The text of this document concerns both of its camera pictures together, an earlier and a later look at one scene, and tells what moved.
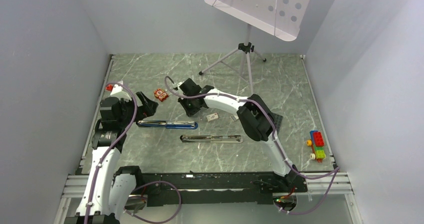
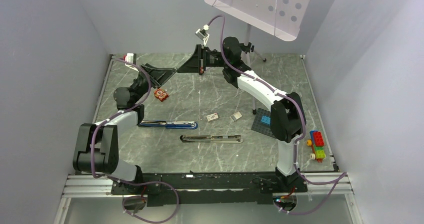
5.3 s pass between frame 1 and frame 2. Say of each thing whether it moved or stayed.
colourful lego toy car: stayed
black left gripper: moved
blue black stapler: stayed
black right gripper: moved
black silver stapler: stayed
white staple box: stayed
